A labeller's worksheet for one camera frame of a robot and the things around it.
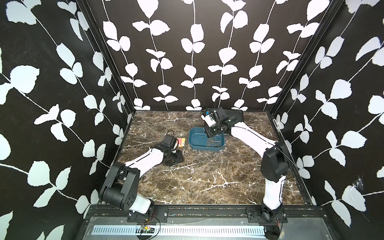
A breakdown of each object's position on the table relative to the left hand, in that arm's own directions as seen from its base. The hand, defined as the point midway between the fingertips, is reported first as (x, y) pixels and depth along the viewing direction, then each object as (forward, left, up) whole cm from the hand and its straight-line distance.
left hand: (182, 157), depth 89 cm
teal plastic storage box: (+16, -11, -5) cm, 20 cm away
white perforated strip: (-36, 0, -5) cm, 36 cm away
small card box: (+13, +1, -4) cm, 14 cm away
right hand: (+13, -14, +11) cm, 22 cm away
